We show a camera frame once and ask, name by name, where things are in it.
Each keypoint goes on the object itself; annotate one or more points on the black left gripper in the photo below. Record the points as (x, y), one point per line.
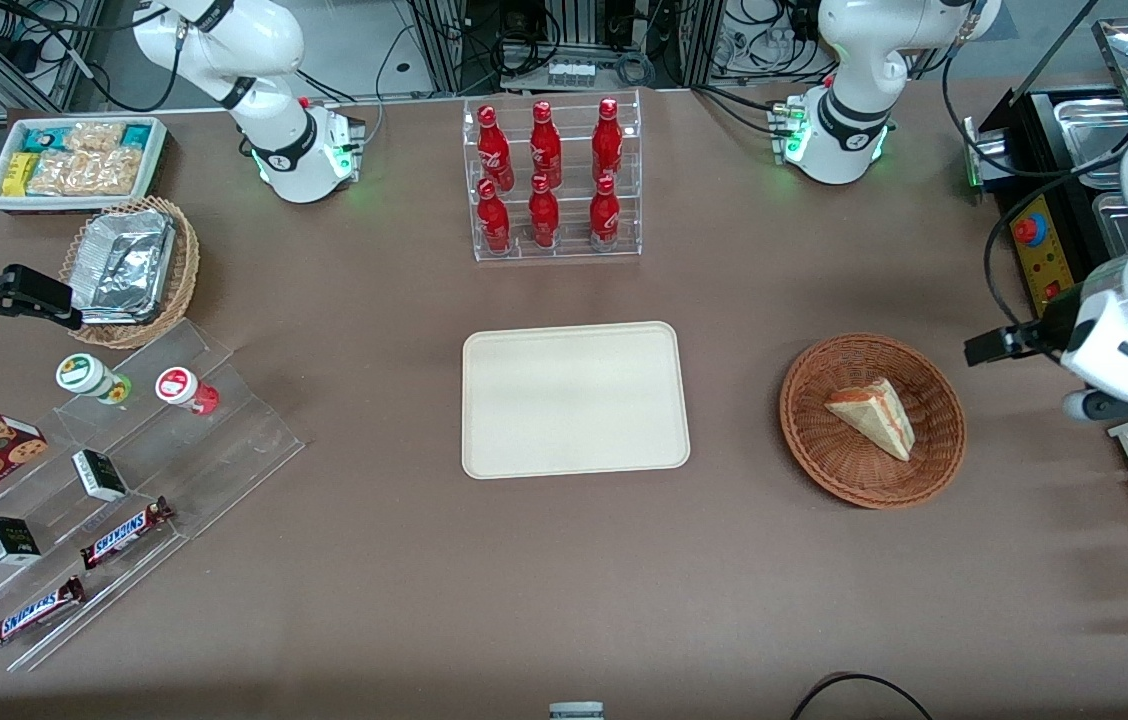
(1052, 325)

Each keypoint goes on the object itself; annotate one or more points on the triangular sandwich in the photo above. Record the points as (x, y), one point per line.
(874, 415)

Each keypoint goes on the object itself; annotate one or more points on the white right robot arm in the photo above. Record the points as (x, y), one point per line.
(264, 50)

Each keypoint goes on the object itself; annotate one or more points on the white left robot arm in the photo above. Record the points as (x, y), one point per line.
(854, 60)

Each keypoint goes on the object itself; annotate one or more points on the silver foil tray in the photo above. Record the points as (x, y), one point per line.
(124, 265)

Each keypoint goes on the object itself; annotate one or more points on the tan wicker basket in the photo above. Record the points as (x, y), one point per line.
(186, 270)

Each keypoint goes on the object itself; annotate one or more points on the round brown wicker basket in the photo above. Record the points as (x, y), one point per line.
(824, 460)

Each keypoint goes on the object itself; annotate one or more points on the cream plastic tray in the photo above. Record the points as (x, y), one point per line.
(574, 400)

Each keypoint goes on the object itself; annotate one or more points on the green lid cup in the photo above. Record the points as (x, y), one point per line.
(82, 374)

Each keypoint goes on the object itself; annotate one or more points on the yellow snack pack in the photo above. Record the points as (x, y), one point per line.
(19, 174)

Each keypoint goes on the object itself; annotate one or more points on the large clear cracker bag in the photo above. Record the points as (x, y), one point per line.
(89, 174)

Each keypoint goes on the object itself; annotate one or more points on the red lid cup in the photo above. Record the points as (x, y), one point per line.
(179, 386)

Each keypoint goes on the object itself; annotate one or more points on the teal snack pack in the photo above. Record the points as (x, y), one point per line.
(44, 138)
(136, 136)

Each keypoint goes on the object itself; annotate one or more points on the steel food pan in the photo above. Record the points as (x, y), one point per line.
(1089, 130)
(1109, 225)

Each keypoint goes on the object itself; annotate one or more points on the small clear cracker bag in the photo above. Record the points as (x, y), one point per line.
(96, 136)

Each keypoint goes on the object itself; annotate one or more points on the small black box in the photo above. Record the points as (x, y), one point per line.
(100, 475)
(9, 540)

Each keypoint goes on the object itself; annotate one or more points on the black hot food display case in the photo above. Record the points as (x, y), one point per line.
(1034, 130)

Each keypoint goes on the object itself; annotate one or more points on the clear acrylic stepped display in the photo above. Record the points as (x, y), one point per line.
(224, 450)

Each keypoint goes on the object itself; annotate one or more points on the snickers bar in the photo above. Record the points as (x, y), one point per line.
(32, 613)
(124, 533)

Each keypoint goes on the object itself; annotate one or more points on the red cola bottle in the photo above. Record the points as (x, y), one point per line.
(544, 218)
(493, 222)
(605, 216)
(545, 148)
(493, 150)
(607, 145)

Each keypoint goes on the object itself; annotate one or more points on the clear acrylic bottle rack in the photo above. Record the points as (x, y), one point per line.
(569, 250)

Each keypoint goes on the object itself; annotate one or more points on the white power strip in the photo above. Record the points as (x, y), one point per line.
(571, 74)

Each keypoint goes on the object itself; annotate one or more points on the grey device at table edge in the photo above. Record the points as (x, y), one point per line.
(576, 712)

